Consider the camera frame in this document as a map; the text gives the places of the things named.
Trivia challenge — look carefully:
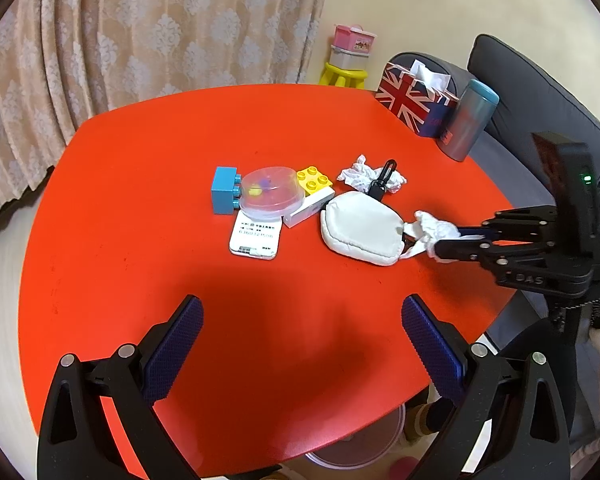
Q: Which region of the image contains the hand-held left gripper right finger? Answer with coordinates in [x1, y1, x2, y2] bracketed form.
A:
[401, 294, 573, 480]

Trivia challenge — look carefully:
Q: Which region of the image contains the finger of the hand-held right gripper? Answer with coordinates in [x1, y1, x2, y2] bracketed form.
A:
[457, 205, 561, 244]
[432, 238, 557, 265]

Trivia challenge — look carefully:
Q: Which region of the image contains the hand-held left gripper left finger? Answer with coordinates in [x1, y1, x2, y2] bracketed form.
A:
[36, 294, 205, 480]

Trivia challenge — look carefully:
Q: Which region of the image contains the white tissue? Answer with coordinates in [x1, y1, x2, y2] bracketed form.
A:
[336, 154, 408, 196]
[412, 210, 463, 261]

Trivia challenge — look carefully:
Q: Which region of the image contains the white padded pouch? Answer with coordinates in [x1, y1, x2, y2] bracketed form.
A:
[320, 191, 431, 266]

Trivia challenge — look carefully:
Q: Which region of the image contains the black carabiner clip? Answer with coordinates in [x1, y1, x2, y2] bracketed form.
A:
[365, 158, 398, 201]

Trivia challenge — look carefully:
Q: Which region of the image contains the white card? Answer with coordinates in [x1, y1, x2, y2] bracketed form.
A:
[229, 210, 283, 261]

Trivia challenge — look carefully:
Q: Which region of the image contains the blue toy block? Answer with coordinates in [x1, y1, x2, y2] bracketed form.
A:
[211, 166, 243, 216]

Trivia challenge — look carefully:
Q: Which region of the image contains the clear round pill case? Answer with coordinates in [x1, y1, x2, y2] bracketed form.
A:
[240, 165, 303, 220]

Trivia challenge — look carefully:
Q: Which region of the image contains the person's foot in striped sock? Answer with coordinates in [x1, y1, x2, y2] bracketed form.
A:
[404, 400, 456, 447]

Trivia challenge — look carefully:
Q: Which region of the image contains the blue grey thermos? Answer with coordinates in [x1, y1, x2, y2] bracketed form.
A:
[436, 79, 500, 162]

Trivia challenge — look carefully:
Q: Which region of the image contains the grey sofa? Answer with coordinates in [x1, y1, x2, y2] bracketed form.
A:
[387, 34, 600, 351]

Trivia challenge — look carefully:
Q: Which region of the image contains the flag print tissue box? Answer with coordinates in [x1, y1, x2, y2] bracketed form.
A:
[375, 59, 461, 138]

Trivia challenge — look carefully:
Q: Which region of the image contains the small white box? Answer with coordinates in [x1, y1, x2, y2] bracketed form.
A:
[282, 187, 336, 229]

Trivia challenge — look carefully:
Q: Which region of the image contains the yellow toy block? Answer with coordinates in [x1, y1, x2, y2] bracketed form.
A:
[296, 166, 335, 198]

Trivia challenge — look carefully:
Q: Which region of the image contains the yellow plastic stool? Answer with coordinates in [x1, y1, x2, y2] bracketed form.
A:
[320, 61, 368, 92]

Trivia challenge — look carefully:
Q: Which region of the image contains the grey storage box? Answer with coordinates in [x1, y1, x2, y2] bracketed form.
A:
[329, 45, 373, 70]

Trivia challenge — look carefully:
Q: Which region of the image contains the pink storage box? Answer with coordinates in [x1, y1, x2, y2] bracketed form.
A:
[334, 24, 378, 53]

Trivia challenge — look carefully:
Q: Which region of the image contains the beige patterned curtain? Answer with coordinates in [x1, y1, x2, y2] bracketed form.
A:
[0, 0, 333, 231]

